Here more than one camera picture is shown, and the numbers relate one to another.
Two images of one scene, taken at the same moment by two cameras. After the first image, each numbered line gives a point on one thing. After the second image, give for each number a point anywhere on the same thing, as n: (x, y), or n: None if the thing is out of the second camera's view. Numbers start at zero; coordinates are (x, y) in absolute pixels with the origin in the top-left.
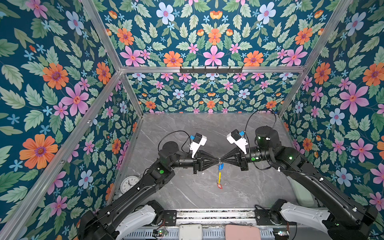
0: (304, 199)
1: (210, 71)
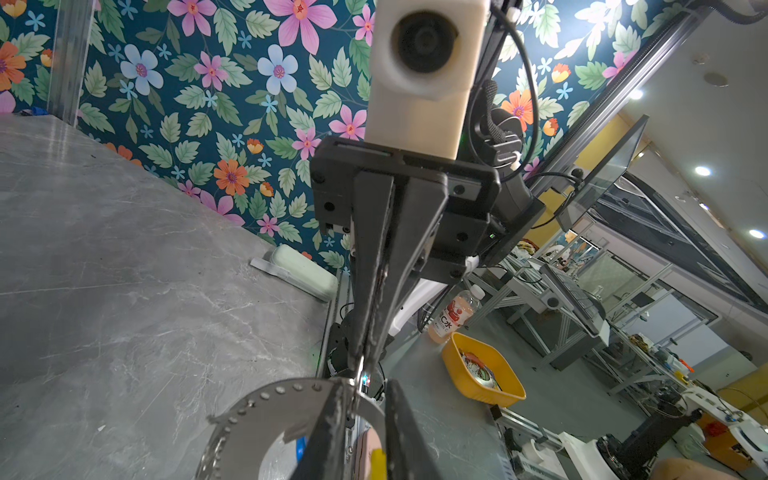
0: (299, 271)
1: None
